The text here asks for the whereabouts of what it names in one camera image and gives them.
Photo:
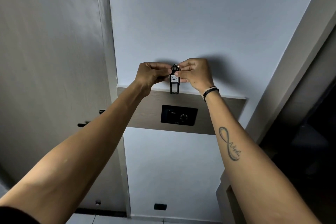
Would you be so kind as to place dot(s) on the person's right hand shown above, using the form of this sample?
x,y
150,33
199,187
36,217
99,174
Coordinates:
x,y
196,74

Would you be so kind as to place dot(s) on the person's left hand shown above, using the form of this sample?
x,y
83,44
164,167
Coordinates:
x,y
149,74

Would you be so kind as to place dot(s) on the person's left thumb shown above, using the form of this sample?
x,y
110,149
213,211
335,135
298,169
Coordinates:
x,y
162,73

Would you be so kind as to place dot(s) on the person's right thumb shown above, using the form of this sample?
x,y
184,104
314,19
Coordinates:
x,y
185,73

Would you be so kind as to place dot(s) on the person's right middle finger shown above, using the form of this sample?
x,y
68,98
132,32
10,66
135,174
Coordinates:
x,y
184,80

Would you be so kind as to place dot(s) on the black key tag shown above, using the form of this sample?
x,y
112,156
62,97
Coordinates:
x,y
174,82

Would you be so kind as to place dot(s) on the person's left forearm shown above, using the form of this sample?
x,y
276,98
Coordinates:
x,y
76,153

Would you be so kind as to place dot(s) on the person's right forearm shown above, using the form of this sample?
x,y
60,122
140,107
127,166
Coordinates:
x,y
252,158

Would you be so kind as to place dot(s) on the grey door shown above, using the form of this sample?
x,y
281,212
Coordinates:
x,y
52,74

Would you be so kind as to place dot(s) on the door stopper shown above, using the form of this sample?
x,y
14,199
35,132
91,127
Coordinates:
x,y
98,202

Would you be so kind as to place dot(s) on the wooden wall panel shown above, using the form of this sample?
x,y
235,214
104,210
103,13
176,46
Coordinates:
x,y
183,112

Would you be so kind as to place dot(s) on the black wall switch panel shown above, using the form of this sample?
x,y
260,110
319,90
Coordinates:
x,y
179,115

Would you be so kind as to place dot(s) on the white door frame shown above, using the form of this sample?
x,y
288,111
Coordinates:
x,y
291,55

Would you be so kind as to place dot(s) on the black wall socket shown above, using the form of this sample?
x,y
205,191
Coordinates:
x,y
160,206

